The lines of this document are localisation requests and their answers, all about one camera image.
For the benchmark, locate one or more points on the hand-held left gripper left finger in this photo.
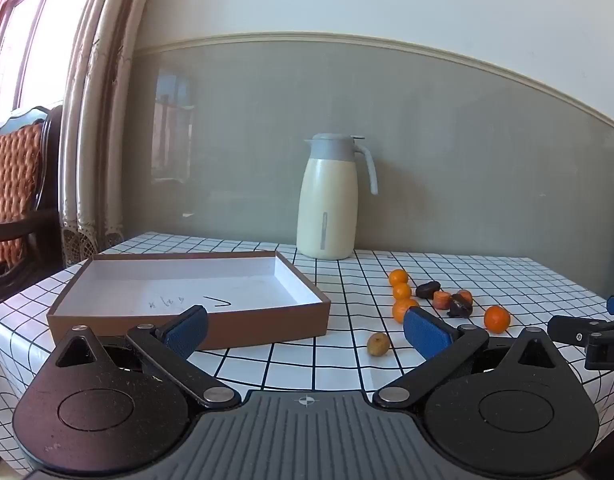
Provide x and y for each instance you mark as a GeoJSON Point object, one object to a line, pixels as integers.
{"type": "Point", "coordinates": [187, 332]}

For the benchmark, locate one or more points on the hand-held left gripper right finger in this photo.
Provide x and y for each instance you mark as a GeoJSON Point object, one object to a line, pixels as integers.
{"type": "Point", "coordinates": [427, 332]}

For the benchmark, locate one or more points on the carrot piece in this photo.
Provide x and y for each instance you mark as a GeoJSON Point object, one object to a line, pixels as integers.
{"type": "Point", "coordinates": [441, 301]}
{"type": "Point", "coordinates": [467, 295]}

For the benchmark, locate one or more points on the small orange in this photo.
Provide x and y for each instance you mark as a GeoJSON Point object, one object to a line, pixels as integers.
{"type": "Point", "coordinates": [399, 311]}
{"type": "Point", "coordinates": [497, 319]}
{"type": "Point", "coordinates": [402, 291]}
{"type": "Point", "coordinates": [399, 277]}

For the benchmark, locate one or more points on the dark water chestnut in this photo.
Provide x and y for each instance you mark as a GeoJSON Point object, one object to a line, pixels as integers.
{"type": "Point", "coordinates": [427, 290]}
{"type": "Point", "coordinates": [459, 308]}

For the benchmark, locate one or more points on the small olive-green fruit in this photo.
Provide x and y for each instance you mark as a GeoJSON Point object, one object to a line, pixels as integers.
{"type": "Point", "coordinates": [378, 344]}

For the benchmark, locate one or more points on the brown cardboard box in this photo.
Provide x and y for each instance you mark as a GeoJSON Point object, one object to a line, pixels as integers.
{"type": "Point", "coordinates": [137, 285]}

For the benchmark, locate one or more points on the checked tablecloth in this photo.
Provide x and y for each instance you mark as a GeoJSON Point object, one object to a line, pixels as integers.
{"type": "Point", "coordinates": [337, 280]}

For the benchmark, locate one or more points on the cream thermos jug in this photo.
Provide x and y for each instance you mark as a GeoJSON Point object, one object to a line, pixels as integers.
{"type": "Point", "coordinates": [327, 200]}

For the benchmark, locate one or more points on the wooden sofa with orange cushions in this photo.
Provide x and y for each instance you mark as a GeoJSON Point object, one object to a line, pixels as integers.
{"type": "Point", "coordinates": [12, 170]}

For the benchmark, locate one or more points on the beige patterned curtain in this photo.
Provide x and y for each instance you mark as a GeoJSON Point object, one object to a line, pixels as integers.
{"type": "Point", "coordinates": [92, 110]}

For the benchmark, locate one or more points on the window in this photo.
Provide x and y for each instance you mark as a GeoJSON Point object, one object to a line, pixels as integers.
{"type": "Point", "coordinates": [37, 35]}

